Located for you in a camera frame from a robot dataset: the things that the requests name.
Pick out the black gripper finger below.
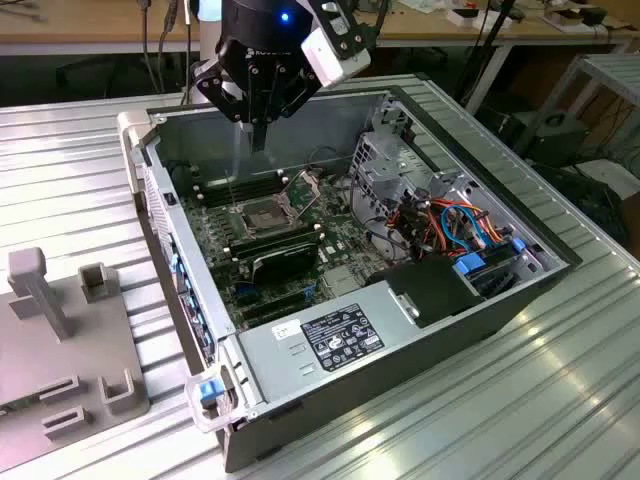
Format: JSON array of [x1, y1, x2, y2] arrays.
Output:
[[259, 63, 322, 152], [191, 56, 262, 152]]

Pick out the black RAM slot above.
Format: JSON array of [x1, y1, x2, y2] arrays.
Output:
[[227, 222, 321, 251], [192, 169, 286, 195], [232, 232, 325, 259], [199, 180, 290, 209]]

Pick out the CPU socket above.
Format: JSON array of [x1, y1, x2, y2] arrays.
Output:
[[229, 197, 296, 240]]

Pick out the black expansion slot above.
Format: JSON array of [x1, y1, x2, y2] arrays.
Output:
[[235, 288, 309, 327]]

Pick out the metal socket cover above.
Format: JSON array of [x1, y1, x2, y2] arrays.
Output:
[[281, 169, 324, 219]]

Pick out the metal drive cage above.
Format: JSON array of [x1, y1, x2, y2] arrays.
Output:
[[348, 130, 432, 229]]

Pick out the green motherboard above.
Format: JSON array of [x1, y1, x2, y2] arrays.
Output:
[[177, 172, 416, 334]]

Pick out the wooden desk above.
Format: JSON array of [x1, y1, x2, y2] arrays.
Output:
[[0, 0, 640, 57]]

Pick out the black graphics card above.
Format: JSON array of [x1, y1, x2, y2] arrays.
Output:
[[249, 240, 319, 289]]

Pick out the white box on desk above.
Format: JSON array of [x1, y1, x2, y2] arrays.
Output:
[[446, 6, 514, 29]]

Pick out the black tripod pole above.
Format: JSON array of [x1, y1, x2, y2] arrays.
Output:
[[456, 0, 517, 109]]

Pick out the silver chipset heatsink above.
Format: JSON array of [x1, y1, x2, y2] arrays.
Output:
[[322, 264, 365, 297]]

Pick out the black plastic shroud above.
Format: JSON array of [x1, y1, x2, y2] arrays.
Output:
[[364, 254, 486, 330]]

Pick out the hard disk in blue carrier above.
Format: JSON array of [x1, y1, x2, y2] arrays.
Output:
[[451, 238, 527, 302]]

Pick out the black power supply label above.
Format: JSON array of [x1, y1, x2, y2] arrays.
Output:
[[299, 302, 387, 374]]

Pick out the silver power supply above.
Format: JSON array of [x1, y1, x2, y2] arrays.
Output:
[[236, 279, 422, 407]]

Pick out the blue case latch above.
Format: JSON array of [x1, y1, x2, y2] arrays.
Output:
[[197, 379, 224, 409]]

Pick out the grey parts rack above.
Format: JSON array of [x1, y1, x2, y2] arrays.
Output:
[[0, 246, 152, 467]]

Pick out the open black PC case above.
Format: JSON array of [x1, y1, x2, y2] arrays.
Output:
[[115, 85, 584, 474]]

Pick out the green circuit board part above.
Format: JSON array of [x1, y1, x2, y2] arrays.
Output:
[[0, 396, 41, 417]]

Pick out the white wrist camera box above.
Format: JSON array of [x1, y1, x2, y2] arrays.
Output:
[[300, 0, 377, 91]]

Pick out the thick black cable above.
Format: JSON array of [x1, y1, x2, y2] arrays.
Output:
[[157, 0, 178, 97]]

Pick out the orange wire bundle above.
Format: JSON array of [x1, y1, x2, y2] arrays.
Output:
[[387, 197, 507, 262]]

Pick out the blue wire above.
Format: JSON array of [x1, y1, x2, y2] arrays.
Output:
[[439, 201, 490, 251]]

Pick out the black box with handle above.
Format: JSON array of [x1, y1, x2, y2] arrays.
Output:
[[508, 111, 590, 167]]

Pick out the grey metal shelf frame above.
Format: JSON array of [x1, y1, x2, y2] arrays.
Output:
[[511, 52, 640, 157]]

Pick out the clear plastic case handle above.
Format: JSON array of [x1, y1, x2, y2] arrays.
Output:
[[183, 364, 251, 434]]

